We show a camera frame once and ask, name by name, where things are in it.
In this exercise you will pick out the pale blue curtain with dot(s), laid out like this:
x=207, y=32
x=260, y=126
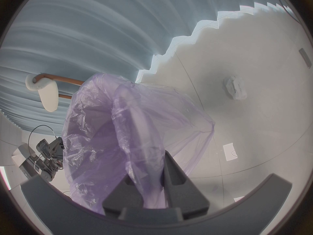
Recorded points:
x=97, y=33

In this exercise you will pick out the white trash bin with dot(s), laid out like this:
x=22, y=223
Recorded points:
x=90, y=143

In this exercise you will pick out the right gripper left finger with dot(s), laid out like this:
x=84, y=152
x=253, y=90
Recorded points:
x=117, y=202

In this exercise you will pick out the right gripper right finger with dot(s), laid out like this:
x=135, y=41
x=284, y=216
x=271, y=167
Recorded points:
x=192, y=198

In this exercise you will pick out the purple plastic bag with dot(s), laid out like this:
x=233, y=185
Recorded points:
x=185, y=121

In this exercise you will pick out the wooden chair with white cushions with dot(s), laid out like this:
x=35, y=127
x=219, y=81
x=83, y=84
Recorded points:
x=49, y=97

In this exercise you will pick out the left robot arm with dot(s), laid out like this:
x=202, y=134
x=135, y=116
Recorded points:
x=45, y=146

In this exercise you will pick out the crumpled white paper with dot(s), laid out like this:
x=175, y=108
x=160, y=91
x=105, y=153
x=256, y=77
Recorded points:
x=236, y=88

